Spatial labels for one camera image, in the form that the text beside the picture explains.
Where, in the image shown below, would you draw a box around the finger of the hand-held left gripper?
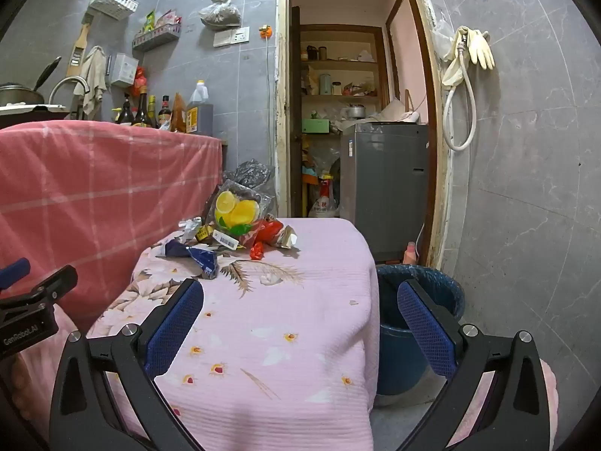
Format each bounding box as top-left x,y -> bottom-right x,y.
0,258 -> 30,293
0,265 -> 79,315

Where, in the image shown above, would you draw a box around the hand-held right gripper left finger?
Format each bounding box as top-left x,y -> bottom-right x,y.
49,278 -> 205,451

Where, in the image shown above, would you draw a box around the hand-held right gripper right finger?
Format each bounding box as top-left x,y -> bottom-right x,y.
397,278 -> 552,451

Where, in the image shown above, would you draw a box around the blue trash bin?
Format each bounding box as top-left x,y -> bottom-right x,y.
376,264 -> 465,398

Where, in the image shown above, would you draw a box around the dark bin liner bag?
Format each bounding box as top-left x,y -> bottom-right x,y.
376,264 -> 465,332

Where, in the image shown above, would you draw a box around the dark blue wrapper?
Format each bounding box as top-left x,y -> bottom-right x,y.
155,239 -> 220,279

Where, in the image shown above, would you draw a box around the pink checked cloth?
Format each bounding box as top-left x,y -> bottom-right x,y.
0,120 -> 223,334

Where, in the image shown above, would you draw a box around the silver foil wrapper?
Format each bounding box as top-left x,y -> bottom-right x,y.
177,217 -> 204,240

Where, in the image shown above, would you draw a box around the lemon print packet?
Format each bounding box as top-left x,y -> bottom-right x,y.
213,179 -> 276,236

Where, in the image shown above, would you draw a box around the red paper cup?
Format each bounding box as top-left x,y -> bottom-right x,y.
251,216 -> 286,247

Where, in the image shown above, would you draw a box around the person's pink fleece clothing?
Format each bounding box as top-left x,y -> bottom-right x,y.
462,358 -> 560,451

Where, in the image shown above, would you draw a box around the beige crumpled wrapper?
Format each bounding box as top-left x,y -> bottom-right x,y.
277,224 -> 300,250

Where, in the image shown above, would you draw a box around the black plastic bag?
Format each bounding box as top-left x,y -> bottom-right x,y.
230,160 -> 276,189

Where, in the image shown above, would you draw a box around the metal pot with lid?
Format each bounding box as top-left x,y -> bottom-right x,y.
0,82 -> 45,106

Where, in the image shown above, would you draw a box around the metal faucet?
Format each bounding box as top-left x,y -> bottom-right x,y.
48,76 -> 90,120

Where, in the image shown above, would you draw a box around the beige towel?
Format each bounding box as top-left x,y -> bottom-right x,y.
72,46 -> 109,120

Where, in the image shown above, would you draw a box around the cooking oil jug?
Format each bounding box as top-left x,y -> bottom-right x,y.
187,80 -> 214,135

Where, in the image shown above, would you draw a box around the cardboard sheet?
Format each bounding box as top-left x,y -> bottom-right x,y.
373,98 -> 410,122

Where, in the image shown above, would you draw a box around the wooden grater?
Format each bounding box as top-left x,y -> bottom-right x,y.
66,13 -> 95,78

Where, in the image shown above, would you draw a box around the dark wooden door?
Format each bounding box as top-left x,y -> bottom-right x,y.
290,6 -> 304,218

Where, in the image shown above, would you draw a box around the seasoning packets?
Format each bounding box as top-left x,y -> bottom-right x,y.
142,8 -> 181,35

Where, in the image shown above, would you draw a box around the wooden shelf unit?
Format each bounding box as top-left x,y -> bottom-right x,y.
298,25 -> 390,104

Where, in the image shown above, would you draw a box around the cream rubber gloves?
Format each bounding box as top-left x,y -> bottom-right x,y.
441,28 -> 496,88

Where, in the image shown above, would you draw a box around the white plastic basket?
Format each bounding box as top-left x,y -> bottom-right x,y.
88,0 -> 139,20

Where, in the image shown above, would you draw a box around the hanging clear plastic bag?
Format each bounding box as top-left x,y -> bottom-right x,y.
198,0 -> 242,27

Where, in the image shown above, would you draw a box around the wooden door frame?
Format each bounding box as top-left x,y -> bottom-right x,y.
275,0 -> 452,269

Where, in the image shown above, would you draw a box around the white hose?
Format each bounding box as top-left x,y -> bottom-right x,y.
444,33 -> 478,152

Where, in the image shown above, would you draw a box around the white wall box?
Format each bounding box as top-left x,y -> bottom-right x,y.
114,53 -> 140,88

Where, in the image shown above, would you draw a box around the white hanging cord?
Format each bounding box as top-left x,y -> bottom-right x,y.
266,38 -> 277,163

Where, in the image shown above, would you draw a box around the grey wall rack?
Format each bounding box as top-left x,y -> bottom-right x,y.
132,26 -> 182,52

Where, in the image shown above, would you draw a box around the white wall socket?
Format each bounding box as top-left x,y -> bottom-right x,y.
213,27 -> 251,48

